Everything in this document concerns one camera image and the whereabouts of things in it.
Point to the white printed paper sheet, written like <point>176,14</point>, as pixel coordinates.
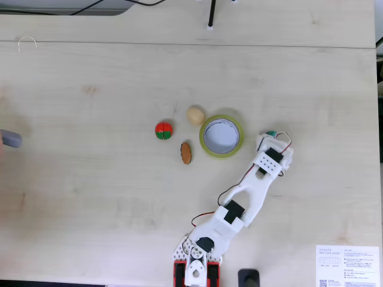
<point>345,266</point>

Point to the yellow packing tape roll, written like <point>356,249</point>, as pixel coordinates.
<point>221,155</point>

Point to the grey blurred object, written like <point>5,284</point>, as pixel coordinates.
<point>12,139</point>

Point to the black monitor stand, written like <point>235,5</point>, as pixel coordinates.
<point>248,278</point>

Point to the toy hamburger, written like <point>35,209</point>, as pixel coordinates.
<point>186,153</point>

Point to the beige toy egg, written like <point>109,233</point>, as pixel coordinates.
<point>196,116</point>

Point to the black camera tripod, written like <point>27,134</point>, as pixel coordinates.
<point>211,15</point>

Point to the red toy tomato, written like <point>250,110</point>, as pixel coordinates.
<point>164,130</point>

